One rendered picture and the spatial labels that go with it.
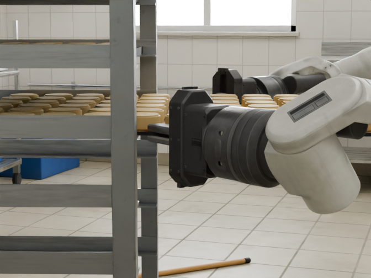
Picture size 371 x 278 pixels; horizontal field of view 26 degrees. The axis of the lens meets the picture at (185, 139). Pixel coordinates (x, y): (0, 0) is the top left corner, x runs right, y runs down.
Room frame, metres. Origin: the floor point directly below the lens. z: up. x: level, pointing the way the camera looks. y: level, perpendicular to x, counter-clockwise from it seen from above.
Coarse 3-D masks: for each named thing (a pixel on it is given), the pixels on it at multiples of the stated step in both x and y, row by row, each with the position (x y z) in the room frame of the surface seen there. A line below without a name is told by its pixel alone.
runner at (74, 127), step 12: (0, 120) 1.02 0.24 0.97; (12, 120) 1.02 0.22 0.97; (24, 120) 1.02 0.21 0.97; (36, 120) 1.02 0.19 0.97; (48, 120) 1.02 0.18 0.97; (60, 120) 1.02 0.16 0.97; (72, 120) 1.02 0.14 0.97; (84, 120) 1.02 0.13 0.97; (96, 120) 1.02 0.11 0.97; (108, 120) 1.02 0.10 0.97; (0, 132) 1.02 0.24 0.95; (12, 132) 1.02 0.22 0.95; (24, 132) 1.02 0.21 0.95; (36, 132) 1.02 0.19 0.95; (48, 132) 1.02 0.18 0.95; (60, 132) 1.02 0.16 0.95; (72, 132) 1.02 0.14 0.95; (84, 132) 1.02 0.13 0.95; (96, 132) 1.02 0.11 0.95; (108, 132) 1.02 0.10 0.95
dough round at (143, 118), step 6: (138, 114) 1.07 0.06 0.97; (144, 114) 1.07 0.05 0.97; (150, 114) 1.07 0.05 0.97; (156, 114) 1.07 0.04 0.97; (138, 120) 1.05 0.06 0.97; (144, 120) 1.05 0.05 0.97; (150, 120) 1.05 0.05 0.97; (156, 120) 1.06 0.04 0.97; (138, 126) 1.05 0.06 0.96; (144, 126) 1.05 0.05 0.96
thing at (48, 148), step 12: (0, 144) 1.44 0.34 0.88; (12, 144) 1.44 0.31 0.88; (24, 144) 1.44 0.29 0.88; (36, 144) 1.44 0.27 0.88; (48, 144) 1.44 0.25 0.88; (60, 144) 1.44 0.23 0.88; (72, 144) 1.44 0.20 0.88; (84, 144) 1.44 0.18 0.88; (96, 144) 1.44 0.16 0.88; (108, 144) 1.44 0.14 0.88; (144, 144) 1.44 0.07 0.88; (156, 144) 1.44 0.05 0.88; (0, 156) 1.42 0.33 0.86; (12, 156) 1.42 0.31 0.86; (24, 156) 1.42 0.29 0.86; (36, 156) 1.42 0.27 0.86; (48, 156) 1.42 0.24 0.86; (60, 156) 1.42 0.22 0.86; (72, 156) 1.42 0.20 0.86; (84, 156) 1.42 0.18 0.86; (96, 156) 1.42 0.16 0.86; (108, 156) 1.42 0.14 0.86; (144, 156) 1.42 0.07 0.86; (156, 156) 1.43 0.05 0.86
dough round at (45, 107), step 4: (20, 104) 1.20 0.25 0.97; (24, 104) 1.20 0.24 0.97; (28, 104) 1.20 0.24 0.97; (32, 104) 1.20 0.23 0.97; (36, 104) 1.20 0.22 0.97; (40, 104) 1.20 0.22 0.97; (44, 104) 1.20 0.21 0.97; (48, 104) 1.20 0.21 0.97; (44, 108) 1.19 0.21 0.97; (48, 108) 1.19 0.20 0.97; (44, 112) 1.19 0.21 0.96
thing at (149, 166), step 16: (144, 16) 1.44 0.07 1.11; (144, 32) 1.44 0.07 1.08; (144, 64) 1.44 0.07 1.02; (144, 80) 1.44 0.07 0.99; (144, 160) 1.44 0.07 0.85; (144, 176) 1.44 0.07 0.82; (144, 208) 1.44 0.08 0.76; (144, 224) 1.44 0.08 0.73; (144, 256) 1.44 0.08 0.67; (144, 272) 1.44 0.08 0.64
